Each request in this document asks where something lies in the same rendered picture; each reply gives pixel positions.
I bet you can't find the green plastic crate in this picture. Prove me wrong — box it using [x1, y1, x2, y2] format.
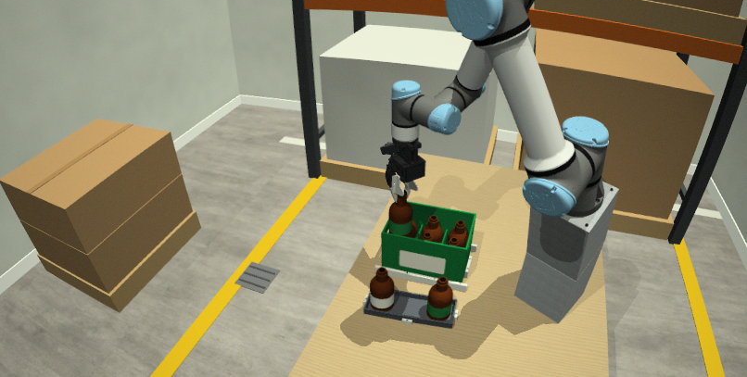
[381, 201, 473, 283]

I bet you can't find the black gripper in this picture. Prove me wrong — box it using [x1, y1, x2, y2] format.
[386, 137, 425, 203]

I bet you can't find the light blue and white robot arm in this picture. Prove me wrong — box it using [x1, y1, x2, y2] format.
[391, 0, 609, 218]

